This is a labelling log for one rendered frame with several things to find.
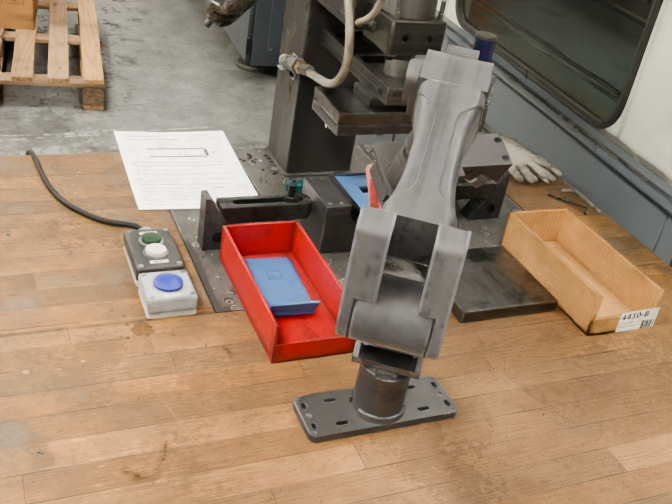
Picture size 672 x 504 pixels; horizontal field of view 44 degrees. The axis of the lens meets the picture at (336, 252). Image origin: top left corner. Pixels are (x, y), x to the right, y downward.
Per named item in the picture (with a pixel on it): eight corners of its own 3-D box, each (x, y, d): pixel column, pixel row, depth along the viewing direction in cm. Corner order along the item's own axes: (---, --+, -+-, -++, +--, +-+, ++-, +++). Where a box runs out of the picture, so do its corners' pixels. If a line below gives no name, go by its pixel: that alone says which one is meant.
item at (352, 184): (373, 226, 124) (377, 209, 123) (334, 178, 136) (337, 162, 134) (414, 223, 127) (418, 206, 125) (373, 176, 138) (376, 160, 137)
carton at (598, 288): (585, 340, 124) (601, 298, 120) (497, 251, 143) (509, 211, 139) (650, 330, 129) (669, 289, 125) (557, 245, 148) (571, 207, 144)
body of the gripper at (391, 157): (414, 149, 100) (440, 111, 94) (441, 221, 96) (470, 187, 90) (366, 151, 98) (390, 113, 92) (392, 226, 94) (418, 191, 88)
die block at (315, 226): (318, 254, 131) (325, 213, 127) (297, 221, 139) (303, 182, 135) (428, 244, 139) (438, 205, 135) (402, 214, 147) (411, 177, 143)
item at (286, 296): (269, 322, 113) (271, 305, 112) (243, 261, 125) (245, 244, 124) (317, 318, 116) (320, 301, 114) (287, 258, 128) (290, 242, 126)
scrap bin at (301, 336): (270, 364, 107) (276, 327, 104) (218, 258, 126) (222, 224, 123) (355, 352, 112) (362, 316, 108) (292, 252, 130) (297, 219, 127)
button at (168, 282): (156, 301, 111) (156, 289, 110) (149, 284, 114) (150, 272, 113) (185, 298, 113) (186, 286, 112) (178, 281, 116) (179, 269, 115)
